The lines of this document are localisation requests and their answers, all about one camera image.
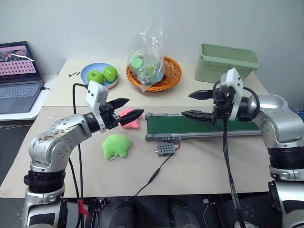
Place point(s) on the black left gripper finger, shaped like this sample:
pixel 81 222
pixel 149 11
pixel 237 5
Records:
pixel 120 102
pixel 130 116

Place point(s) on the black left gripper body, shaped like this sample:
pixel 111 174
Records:
pixel 109 117

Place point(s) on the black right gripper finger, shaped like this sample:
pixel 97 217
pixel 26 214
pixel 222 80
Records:
pixel 202 116
pixel 203 95

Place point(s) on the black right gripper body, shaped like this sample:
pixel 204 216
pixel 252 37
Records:
pixel 223 102

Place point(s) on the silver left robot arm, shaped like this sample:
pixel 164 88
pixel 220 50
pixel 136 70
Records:
pixel 59 137

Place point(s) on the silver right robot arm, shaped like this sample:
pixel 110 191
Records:
pixel 278 118

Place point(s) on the green conveyor belt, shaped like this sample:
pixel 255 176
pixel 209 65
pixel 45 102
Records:
pixel 178 125

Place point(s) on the small grey control box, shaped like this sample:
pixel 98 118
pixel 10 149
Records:
pixel 165 149

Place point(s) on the pink plush toy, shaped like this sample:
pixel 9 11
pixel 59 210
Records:
pixel 133 125

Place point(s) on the green plush toy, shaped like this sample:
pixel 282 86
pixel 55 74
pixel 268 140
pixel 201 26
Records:
pixel 116 146

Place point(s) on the green apple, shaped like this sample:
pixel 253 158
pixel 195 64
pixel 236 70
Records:
pixel 109 73
pixel 95 76

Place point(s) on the orange woven basket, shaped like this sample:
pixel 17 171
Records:
pixel 173 73

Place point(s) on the light green plastic bin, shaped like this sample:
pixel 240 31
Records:
pixel 223 64

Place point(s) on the green toy inside bag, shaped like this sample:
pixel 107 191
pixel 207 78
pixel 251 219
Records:
pixel 136 62

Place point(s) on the blue plate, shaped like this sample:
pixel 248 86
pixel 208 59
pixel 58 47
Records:
pixel 86 71

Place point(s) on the clear plastic bag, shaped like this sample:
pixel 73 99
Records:
pixel 148 47

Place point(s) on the red tape strip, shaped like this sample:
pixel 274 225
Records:
pixel 82 207

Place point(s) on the grey laptop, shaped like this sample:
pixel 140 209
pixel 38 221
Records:
pixel 16 92

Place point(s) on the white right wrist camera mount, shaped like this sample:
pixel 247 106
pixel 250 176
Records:
pixel 235 80

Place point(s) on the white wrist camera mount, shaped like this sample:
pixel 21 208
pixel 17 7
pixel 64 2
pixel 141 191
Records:
pixel 235 80
pixel 95 93

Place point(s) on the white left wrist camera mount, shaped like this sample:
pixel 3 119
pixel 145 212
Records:
pixel 95 93

